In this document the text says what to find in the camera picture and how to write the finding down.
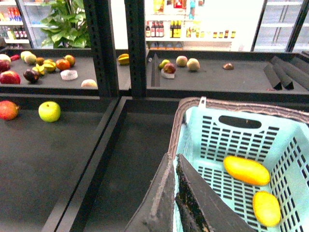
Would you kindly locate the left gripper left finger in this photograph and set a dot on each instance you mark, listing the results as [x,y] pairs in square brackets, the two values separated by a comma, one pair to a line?
[155,213]

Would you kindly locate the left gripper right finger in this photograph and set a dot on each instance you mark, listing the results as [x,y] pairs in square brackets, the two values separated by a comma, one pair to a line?
[200,208]

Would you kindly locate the red apple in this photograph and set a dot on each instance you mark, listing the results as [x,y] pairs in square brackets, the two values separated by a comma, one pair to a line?
[10,77]

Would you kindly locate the yellow star fruit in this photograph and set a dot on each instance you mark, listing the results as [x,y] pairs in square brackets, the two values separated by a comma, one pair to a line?
[123,59]

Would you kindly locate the green potted plant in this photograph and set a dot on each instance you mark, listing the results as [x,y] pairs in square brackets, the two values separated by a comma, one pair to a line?
[65,26]

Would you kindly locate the red pomegranate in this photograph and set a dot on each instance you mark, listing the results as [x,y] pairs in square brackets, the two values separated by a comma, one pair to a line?
[8,110]

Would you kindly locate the black shelf upright post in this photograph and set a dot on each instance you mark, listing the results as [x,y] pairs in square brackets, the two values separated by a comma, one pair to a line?
[135,23]

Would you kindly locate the yellow mango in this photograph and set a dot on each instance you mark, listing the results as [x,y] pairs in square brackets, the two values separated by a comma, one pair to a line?
[246,170]

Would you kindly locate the light blue plastic basket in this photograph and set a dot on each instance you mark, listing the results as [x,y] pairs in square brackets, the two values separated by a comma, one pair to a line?
[281,145]

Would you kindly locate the yellow lemon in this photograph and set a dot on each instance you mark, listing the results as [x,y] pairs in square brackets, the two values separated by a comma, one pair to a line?
[266,209]

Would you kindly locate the green apple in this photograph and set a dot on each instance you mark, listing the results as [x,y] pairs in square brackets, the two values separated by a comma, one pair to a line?
[49,111]

